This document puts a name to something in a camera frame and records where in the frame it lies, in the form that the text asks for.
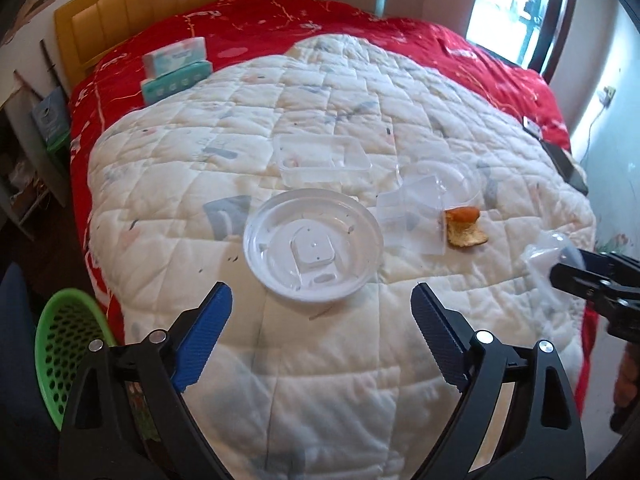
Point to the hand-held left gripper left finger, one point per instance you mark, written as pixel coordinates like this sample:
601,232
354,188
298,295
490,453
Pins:
202,335

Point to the clear rectangular plastic container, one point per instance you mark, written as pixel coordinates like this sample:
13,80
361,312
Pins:
320,160

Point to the black sword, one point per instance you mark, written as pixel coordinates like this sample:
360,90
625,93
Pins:
52,67

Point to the white round plastic lid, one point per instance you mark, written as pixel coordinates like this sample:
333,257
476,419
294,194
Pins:
280,260

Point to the flower wall decal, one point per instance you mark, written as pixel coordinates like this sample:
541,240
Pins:
612,244

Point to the green plastic basket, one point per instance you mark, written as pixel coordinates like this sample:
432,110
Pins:
60,340

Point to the blue paper bag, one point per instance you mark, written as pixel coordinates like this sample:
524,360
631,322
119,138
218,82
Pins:
50,115

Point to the white quilted mat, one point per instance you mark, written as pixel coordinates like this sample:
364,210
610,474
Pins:
200,160

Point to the orange peel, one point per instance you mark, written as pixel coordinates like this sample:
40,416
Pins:
465,230

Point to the red patterned blanket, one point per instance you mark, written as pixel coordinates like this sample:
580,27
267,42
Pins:
350,15

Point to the wooden stick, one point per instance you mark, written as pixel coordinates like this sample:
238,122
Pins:
25,87

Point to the white wall socket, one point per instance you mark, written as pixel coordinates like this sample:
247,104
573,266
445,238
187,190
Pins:
606,96

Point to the wooden bed headboard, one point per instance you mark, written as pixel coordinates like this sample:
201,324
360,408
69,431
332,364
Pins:
125,10

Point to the clear plastic dome lid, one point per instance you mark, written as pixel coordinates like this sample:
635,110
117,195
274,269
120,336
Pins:
545,252

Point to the bright window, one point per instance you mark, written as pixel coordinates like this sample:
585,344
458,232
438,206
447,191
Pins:
515,15

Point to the green plastic stool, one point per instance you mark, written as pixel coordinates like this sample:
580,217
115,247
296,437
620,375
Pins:
57,145

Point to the blue knit chair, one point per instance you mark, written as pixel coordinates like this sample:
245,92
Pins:
20,370

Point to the clear round plastic lid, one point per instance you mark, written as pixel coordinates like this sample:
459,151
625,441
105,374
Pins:
460,180

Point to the black smartphone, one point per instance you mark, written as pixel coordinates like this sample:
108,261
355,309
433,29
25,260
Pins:
565,167

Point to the clear plastic cup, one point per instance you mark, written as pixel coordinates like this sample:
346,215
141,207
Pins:
410,215

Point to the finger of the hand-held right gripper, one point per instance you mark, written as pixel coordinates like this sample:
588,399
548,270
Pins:
580,280
615,261

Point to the white tissue pack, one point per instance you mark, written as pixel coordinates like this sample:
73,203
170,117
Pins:
175,55

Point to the person's right hand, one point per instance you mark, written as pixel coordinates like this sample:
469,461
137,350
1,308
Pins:
629,380

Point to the teal tissue pack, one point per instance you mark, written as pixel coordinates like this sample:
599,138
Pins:
175,82

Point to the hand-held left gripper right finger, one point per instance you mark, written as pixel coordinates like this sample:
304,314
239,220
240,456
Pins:
440,330

